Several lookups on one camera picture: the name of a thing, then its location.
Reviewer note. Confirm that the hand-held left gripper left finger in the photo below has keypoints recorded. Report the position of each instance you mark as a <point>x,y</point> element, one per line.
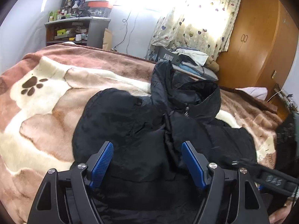
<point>101,165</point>

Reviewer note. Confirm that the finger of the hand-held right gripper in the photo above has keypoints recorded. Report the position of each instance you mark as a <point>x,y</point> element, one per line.
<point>245,163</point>

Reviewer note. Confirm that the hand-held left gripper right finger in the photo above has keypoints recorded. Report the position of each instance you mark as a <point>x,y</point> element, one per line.
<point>193,165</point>

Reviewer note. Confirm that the black puffer jacket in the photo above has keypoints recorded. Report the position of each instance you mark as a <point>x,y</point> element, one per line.
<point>140,126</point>

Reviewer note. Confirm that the pile of folded clothes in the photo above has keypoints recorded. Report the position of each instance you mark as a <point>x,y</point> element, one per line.
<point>198,63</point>

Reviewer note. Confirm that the person's right hand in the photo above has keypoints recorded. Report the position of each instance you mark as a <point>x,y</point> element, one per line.
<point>281,215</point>

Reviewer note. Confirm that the dark cloth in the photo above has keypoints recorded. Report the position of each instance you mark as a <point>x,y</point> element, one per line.
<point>288,130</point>

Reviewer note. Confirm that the pale pink pillow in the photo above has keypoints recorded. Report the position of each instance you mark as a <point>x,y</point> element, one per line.
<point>255,92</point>

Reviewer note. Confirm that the metal rack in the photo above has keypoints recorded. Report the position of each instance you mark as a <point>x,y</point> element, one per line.
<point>286,98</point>

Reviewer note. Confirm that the paw print plush blanket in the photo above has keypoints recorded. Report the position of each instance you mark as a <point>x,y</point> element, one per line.
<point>46,102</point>

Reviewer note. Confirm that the wooden wardrobe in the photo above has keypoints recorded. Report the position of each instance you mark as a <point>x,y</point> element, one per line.
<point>252,51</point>

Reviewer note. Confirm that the grey labelled box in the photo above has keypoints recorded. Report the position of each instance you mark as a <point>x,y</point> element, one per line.
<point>167,56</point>

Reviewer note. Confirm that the cardboard sheet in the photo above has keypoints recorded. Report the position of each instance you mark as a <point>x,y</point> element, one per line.
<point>108,39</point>

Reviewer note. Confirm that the white cup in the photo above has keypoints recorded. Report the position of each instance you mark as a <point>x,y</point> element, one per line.
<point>78,37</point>

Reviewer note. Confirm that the grey shelf unit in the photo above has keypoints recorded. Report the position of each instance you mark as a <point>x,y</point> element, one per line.
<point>95,30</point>

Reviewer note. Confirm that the heart print curtain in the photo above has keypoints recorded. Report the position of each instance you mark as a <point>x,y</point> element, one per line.
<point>198,28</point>

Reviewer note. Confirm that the yellow box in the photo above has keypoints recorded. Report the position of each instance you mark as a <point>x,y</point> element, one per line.
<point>62,32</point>

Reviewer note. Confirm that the clear plastic container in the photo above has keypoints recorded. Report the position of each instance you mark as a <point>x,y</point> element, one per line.
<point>99,12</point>

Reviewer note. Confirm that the group of bottles and jars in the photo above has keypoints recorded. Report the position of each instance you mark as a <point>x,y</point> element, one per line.
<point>63,10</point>

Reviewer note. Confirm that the orange and white box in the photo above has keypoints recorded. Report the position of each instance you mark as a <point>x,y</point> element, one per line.
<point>98,2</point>

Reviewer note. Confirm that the wall socket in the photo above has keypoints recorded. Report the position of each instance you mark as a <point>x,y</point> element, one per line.
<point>274,74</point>

